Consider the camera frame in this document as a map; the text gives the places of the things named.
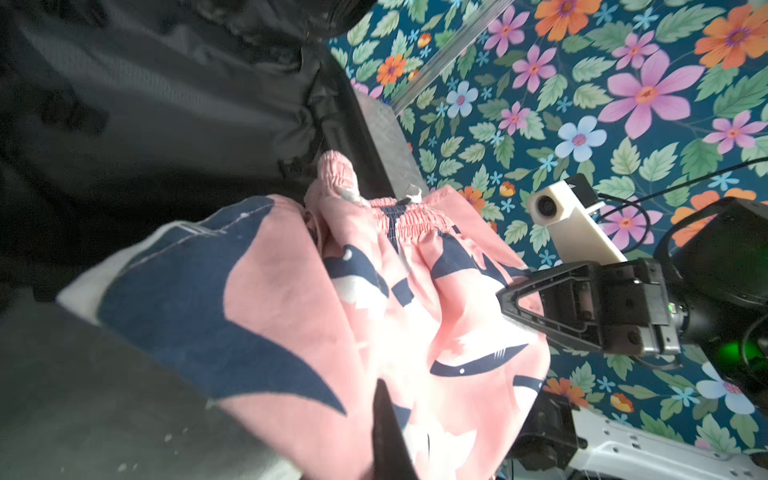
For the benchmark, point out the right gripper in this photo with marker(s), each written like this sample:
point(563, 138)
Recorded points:
point(622, 308)

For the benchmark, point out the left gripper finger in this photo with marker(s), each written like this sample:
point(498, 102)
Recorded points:
point(391, 460)

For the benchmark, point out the pink navy patterned shorts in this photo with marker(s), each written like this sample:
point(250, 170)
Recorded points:
point(289, 314)

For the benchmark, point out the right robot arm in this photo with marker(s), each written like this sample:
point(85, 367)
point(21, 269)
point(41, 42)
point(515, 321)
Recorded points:
point(712, 293)

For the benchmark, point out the white black open suitcase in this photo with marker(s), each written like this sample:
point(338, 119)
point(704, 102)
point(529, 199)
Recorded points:
point(120, 116)

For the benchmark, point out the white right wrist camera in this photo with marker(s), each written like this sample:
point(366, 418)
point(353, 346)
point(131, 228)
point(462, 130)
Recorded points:
point(564, 209)

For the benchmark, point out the aluminium frame cage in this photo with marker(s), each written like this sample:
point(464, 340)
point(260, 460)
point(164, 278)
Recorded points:
point(462, 39)

